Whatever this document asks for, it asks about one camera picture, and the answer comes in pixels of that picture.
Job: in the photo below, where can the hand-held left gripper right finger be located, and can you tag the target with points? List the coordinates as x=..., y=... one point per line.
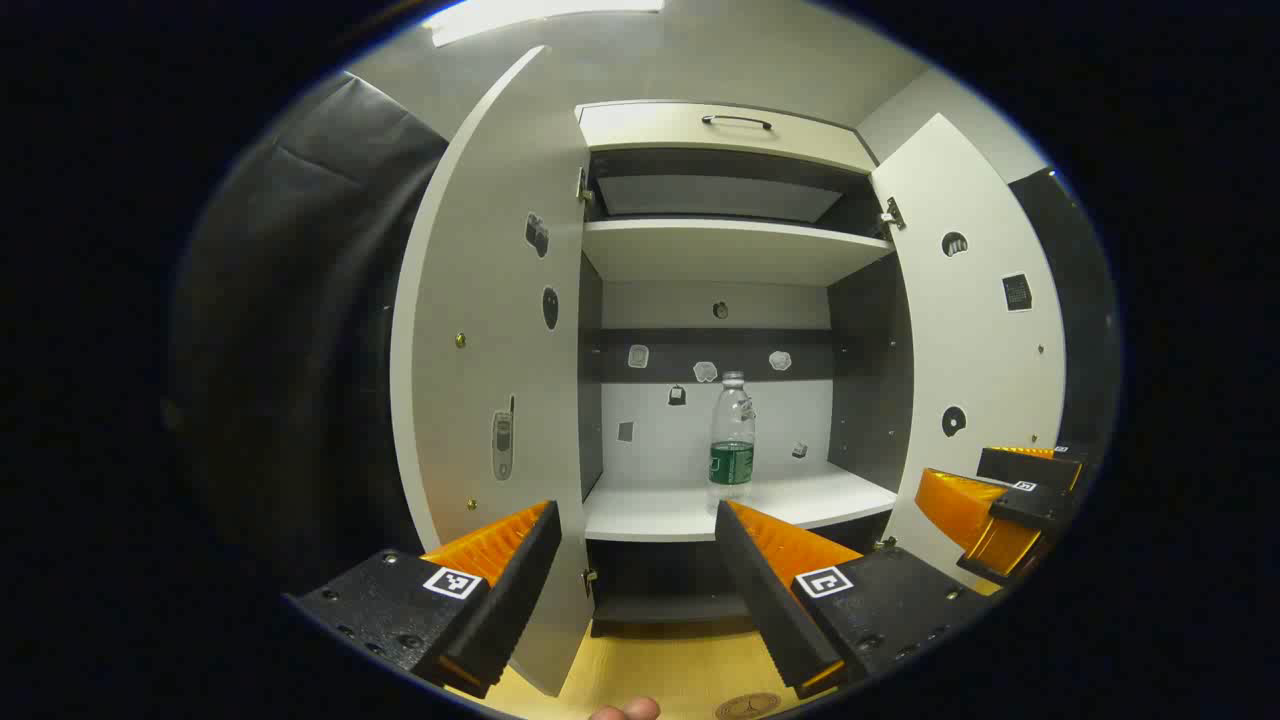
x=765, y=600

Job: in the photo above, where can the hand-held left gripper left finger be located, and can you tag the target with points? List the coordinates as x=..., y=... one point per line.
x=515, y=600

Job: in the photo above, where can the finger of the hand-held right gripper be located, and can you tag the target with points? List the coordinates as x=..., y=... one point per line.
x=1030, y=468
x=1030, y=508

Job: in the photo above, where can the white cabinet door headphone sticker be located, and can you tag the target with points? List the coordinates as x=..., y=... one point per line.
x=980, y=350

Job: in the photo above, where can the clear plastic bottle green label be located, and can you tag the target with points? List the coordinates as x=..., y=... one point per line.
x=732, y=460

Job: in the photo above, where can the white cabinet door camera sticker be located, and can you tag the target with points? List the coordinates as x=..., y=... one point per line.
x=480, y=300

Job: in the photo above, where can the white and grey cabinet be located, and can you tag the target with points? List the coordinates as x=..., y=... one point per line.
x=700, y=430

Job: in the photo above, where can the white cabinet shelf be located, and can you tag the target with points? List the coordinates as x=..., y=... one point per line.
x=720, y=250

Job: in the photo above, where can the ceiling light panel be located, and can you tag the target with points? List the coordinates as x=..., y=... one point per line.
x=540, y=15

